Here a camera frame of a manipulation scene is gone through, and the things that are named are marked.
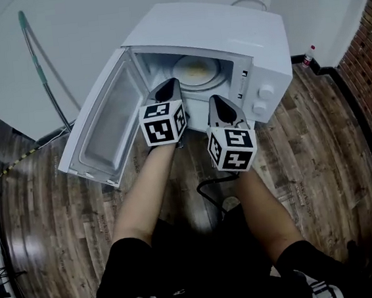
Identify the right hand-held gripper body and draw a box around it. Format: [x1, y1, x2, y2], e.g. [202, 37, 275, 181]
[204, 116, 261, 177]

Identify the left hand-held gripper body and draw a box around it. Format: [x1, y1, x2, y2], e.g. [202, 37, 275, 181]
[137, 99, 191, 155]

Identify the white plate of food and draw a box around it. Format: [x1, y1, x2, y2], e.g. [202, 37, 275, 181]
[170, 51, 225, 89]

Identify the white microwave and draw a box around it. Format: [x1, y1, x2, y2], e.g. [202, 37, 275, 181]
[41, 0, 304, 195]

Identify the person's left forearm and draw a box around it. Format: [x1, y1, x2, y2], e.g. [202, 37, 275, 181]
[101, 141, 187, 250]

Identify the person's right forearm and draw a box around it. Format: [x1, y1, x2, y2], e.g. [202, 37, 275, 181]
[233, 163, 307, 270]

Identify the white microwave knob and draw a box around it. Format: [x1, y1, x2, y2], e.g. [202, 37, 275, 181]
[251, 99, 269, 117]
[258, 83, 277, 100]

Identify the person's black clothing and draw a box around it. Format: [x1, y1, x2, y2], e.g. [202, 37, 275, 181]
[82, 192, 358, 298]

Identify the yellow black striped tape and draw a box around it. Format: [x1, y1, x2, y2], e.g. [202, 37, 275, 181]
[0, 147, 43, 176]

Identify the black cable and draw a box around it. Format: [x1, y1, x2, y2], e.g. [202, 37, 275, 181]
[195, 171, 247, 218]

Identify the thin white cable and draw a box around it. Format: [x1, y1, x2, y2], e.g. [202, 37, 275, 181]
[35, 125, 74, 149]

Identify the green-handled metal pole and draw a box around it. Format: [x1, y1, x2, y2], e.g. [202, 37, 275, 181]
[17, 6, 73, 136]

